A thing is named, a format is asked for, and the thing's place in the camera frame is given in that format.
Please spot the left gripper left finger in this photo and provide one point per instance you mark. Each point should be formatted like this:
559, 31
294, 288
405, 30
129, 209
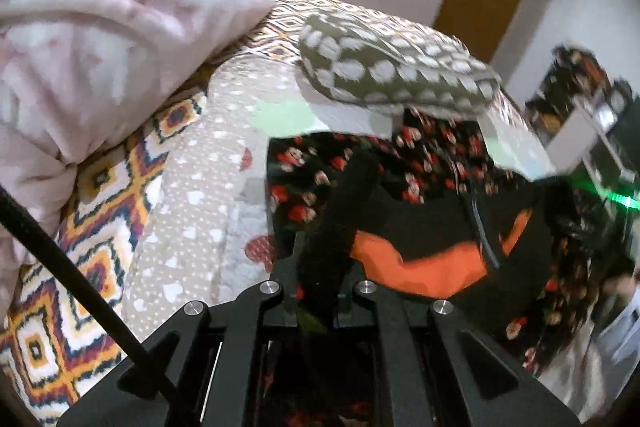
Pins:
285, 273

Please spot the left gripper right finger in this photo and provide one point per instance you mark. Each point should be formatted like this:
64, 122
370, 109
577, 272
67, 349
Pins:
356, 305

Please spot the black floral garment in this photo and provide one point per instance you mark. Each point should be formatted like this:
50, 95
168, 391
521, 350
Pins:
473, 359

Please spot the pile of clothes on shelf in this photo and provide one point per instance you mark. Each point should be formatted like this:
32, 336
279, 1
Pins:
575, 75

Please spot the heart patchwork quilt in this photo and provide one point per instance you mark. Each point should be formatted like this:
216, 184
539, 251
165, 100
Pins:
230, 202

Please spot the olive white-spotted bolster pillow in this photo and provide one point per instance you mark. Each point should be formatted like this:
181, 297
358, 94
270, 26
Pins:
375, 65

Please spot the orange geometric patterned blanket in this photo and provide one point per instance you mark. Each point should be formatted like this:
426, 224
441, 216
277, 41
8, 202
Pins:
51, 350

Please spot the white shelf unit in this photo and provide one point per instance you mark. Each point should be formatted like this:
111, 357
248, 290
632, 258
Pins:
583, 149

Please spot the pink floral comforter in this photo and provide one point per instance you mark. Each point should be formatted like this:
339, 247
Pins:
79, 76

